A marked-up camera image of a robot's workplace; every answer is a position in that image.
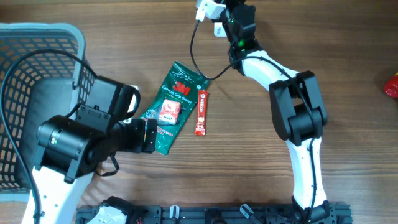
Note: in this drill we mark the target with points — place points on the red Kleenex tissue pack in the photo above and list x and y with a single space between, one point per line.
169 113

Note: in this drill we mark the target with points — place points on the grey black shopping basket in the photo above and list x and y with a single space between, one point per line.
41 86

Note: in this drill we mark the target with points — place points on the white barcode scanner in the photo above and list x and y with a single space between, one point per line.
219 30

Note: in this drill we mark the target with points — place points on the green 3M gloves package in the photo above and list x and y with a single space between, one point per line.
181 84

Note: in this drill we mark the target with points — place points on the red sauce bottle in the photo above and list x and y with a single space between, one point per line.
391 87

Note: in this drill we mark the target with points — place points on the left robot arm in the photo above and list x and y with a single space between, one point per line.
70 147

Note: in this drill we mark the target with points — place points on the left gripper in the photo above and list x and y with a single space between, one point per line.
135 144

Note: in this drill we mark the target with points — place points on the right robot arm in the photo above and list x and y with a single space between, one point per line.
297 109

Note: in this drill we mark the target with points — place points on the red sauce sachet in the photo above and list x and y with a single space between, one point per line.
200 129

